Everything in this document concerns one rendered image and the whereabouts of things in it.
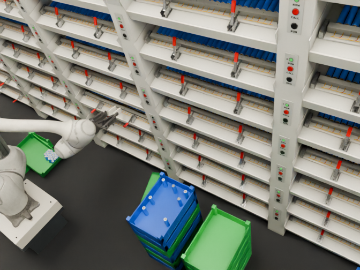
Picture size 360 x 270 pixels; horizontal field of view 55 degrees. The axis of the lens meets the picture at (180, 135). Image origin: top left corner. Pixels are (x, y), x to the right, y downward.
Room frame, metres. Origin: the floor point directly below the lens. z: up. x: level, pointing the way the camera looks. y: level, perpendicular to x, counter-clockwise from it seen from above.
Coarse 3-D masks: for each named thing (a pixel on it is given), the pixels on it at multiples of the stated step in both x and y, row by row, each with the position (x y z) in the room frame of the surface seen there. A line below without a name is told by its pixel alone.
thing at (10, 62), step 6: (0, 54) 2.24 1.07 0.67; (0, 60) 2.29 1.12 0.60; (6, 60) 2.24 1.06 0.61; (12, 60) 2.27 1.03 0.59; (12, 78) 2.30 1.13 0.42; (18, 78) 2.24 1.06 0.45; (24, 84) 2.25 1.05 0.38; (30, 96) 2.23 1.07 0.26; (30, 102) 2.29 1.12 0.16; (36, 102) 2.25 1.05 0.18; (36, 108) 2.26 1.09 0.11; (42, 114) 2.24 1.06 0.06
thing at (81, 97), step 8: (80, 88) 1.77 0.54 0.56; (80, 96) 1.75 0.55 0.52; (88, 104) 1.68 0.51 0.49; (96, 104) 1.65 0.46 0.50; (104, 104) 1.63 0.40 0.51; (120, 120) 1.50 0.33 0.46; (128, 120) 1.45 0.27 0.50; (136, 120) 1.43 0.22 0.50; (144, 120) 1.41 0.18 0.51; (144, 128) 1.36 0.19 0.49
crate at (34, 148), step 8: (32, 136) 1.91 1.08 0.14; (24, 144) 1.88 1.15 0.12; (32, 144) 1.87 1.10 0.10; (40, 144) 1.87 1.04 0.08; (24, 152) 1.81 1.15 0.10; (32, 152) 1.81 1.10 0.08; (40, 152) 1.80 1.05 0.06; (32, 160) 1.75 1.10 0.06; (40, 160) 1.74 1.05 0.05; (48, 160) 1.74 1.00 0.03; (56, 160) 1.70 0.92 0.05; (32, 168) 1.65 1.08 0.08; (40, 168) 1.68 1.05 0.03; (48, 168) 1.64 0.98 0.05
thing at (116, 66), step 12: (60, 36) 1.79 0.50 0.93; (48, 48) 1.73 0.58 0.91; (60, 48) 1.74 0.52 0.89; (72, 48) 1.63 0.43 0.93; (84, 48) 1.63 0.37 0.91; (96, 48) 1.58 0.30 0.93; (108, 48) 1.56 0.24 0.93; (72, 60) 1.62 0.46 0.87; (84, 60) 1.58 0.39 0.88; (96, 60) 1.54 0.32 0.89; (108, 60) 1.50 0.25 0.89; (120, 60) 1.45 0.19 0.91; (108, 72) 1.43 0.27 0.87; (120, 72) 1.39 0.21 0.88
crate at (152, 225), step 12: (168, 180) 1.02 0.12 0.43; (156, 192) 0.98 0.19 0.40; (168, 192) 0.96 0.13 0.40; (180, 192) 0.94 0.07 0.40; (192, 192) 0.89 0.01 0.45; (144, 204) 0.91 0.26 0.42; (156, 204) 0.91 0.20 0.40; (168, 204) 0.89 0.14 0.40; (132, 216) 0.85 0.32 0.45; (144, 216) 0.86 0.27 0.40; (156, 216) 0.84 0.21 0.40; (168, 216) 0.82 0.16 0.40; (180, 216) 0.80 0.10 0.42; (144, 228) 0.80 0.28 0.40; (156, 228) 0.78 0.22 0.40; (168, 228) 0.74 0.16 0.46; (156, 240) 0.71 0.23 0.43
